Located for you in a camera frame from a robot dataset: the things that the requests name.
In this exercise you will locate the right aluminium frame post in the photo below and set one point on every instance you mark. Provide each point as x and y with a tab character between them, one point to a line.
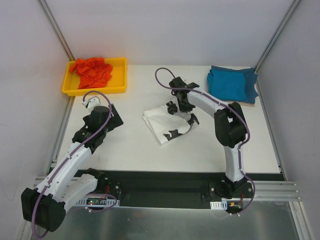
278	31

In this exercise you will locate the left aluminium frame post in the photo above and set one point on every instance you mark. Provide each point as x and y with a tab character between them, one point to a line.
56	28

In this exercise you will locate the yellow plastic bin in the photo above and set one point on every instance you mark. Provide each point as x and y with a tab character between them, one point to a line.
117	84

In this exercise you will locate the orange t shirt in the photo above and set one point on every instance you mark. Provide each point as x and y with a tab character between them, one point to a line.
93	72

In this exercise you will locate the grey cable duct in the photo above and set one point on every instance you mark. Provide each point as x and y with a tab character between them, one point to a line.
97	202
219	205

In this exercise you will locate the right grey cable duct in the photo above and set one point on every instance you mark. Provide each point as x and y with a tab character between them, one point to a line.
219	205

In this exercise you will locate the front aluminium rail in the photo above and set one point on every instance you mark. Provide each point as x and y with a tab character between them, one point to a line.
259	190

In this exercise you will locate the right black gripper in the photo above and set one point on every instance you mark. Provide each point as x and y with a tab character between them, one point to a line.
185	108

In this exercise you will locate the aluminium frame post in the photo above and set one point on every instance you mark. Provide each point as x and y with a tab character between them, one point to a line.
278	31
56	28

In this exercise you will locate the folded blue t shirt stack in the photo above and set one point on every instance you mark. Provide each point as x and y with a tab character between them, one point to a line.
233	85

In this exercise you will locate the left grey cable duct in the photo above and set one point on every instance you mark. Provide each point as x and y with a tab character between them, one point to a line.
97	202

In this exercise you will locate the white t shirt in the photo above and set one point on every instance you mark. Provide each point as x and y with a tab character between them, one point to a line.
167	122

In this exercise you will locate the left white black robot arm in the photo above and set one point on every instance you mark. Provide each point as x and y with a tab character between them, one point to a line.
47	204

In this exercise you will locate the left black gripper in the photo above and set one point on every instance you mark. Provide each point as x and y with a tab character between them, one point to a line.
116	117

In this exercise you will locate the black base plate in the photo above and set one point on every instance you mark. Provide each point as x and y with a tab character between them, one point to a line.
156	189

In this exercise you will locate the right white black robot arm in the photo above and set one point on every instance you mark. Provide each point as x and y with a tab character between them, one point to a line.
230	127

